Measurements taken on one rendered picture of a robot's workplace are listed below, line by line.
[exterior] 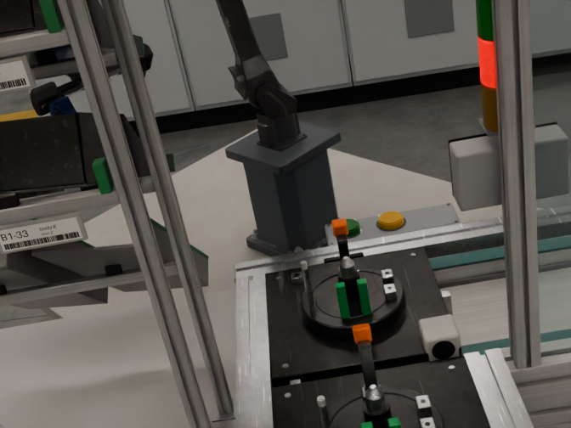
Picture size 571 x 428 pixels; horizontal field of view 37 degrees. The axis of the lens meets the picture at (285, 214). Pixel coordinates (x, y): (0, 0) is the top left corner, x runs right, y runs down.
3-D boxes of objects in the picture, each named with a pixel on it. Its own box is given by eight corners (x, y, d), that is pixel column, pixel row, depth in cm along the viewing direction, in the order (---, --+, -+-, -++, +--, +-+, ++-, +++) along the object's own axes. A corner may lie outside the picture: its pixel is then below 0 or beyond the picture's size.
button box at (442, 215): (329, 254, 140) (324, 222, 137) (454, 233, 139) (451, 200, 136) (333, 278, 134) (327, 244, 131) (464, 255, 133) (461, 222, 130)
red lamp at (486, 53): (475, 75, 90) (472, 30, 87) (522, 66, 89) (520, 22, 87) (487, 92, 85) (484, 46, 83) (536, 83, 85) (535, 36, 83)
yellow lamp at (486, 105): (477, 118, 92) (475, 76, 90) (523, 109, 92) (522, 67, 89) (489, 137, 88) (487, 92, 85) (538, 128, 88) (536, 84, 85)
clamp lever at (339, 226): (338, 265, 119) (330, 219, 115) (353, 262, 119) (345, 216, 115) (342, 279, 116) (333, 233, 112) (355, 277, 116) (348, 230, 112)
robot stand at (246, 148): (301, 210, 163) (283, 115, 153) (357, 230, 153) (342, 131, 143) (245, 245, 155) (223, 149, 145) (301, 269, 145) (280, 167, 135)
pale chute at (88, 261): (123, 292, 125) (124, 262, 126) (209, 286, 123) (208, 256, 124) (30, 255, 98) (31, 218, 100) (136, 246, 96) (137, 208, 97)
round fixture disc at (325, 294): (300, 286, 121) (297, 275, 120) (396, 269, 121) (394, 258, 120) (307, 347, 109) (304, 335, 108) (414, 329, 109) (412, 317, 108)
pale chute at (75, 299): (25, 309, 126) (26, 279, 127) (108, 303, 123) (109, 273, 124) (-94, 277, 99) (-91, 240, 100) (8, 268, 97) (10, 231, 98)
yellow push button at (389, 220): (377, 223, 136) (375, 213, 135) (402, 219, 136) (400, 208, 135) (381, 236, 133) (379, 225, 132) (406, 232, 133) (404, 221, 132)
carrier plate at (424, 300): (267, 284, 127) (264, 272, 126) (425, 256, 126) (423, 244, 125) (273, 391, 106) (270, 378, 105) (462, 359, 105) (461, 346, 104)
